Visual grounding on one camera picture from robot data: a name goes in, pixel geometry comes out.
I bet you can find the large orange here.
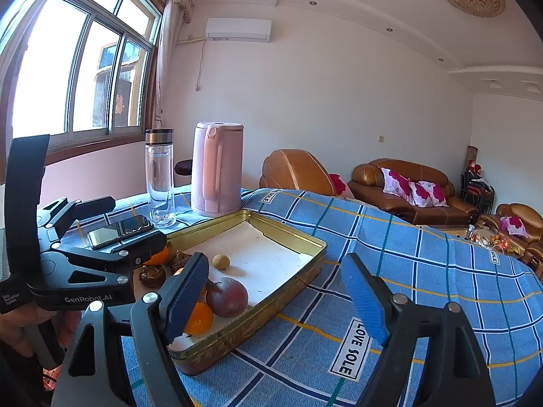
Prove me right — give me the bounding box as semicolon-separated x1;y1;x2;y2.
183;302;214;336

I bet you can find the dark brown mangosteen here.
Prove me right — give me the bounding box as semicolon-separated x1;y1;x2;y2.
170;251;191;274

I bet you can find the smaller tangerine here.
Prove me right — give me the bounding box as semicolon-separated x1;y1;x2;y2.
173;267;206;302

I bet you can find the person's left hand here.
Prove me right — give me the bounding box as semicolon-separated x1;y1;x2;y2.
0;302;81;357

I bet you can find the black smartphone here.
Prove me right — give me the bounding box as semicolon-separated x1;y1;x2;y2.
88;215;154;250

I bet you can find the orange in tray front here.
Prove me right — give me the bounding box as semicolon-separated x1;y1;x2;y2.
145;246;171;267

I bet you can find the longan in tray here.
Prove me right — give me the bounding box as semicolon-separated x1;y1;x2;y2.
212;254;230;270

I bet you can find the purple passion fruit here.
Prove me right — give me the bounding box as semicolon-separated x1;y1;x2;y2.
206;277;248;318

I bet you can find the blue plaid tablecloth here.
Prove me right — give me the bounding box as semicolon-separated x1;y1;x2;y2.
35;183;543;407

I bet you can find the clear glass water bottle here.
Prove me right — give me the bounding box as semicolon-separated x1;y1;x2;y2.
145;129;176;228

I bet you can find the pink electric kettle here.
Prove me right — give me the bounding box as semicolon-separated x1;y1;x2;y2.
190;122;244;218

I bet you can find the coffee table with snacks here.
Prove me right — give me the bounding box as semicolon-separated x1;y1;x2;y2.
466;226;521;258

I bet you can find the gold metal tray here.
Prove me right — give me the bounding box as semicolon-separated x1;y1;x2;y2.
167;210;327;376

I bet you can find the pink pillow on armchair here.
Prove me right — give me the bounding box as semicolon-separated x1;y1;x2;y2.
500;216;528;239

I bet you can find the brown leather armchair far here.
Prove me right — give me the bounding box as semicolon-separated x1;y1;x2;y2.
477;203;543;279

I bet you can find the brown leather armchair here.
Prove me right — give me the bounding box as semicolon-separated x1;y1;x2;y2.
477;203;543;279
259;149;354;198

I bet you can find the pink floral pillow right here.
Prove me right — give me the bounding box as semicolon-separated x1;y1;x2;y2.
410;181;447;208

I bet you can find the pink floral pillow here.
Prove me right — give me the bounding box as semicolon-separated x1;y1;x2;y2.
410;181;447;208
381;167;412;204

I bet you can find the pink floral pillow left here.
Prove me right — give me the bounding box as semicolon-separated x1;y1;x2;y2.
381;167;412;204

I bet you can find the dark shelf with items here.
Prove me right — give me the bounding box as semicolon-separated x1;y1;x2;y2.
459;145;495;214

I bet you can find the brown leather armchair near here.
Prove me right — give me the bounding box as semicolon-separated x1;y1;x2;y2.
259;149;354;198

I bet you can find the brown leather sofa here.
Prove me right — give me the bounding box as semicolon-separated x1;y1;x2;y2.
348;158;480;226

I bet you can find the white curtain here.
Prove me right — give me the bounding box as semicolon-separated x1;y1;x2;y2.
153;0;194;129

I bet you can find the white air conditioner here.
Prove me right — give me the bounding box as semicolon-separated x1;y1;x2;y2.
205;18;273;43

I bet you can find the window with frame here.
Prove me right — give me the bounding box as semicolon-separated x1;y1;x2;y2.
1;0;165;163

